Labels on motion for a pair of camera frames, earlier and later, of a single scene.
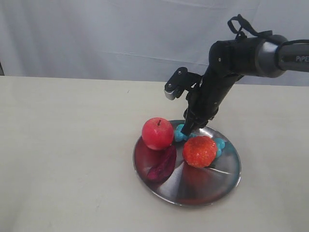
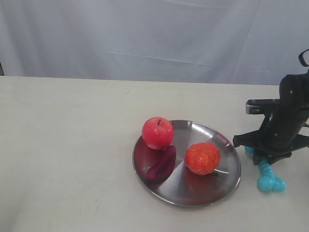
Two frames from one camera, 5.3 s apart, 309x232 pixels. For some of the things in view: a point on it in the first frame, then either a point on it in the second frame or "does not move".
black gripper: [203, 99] -> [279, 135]
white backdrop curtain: [136, 39] does not move
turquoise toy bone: [180, 137] -> [267, 180]
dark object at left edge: [1, 70] does not move
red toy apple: [158, 133] does not move
